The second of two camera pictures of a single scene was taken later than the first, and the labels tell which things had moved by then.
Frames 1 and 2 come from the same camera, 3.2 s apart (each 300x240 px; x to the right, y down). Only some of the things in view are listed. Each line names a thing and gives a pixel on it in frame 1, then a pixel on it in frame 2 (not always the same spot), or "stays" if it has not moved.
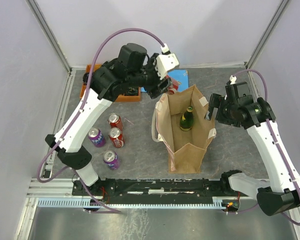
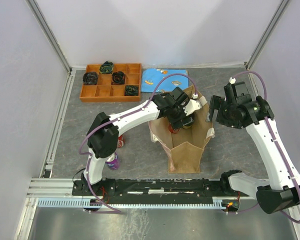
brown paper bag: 178,121 stays
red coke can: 172,90 → 170,128
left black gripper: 153,89 → 176,123
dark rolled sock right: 131,91 stays
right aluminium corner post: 267,34 stays
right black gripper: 215,101 stays
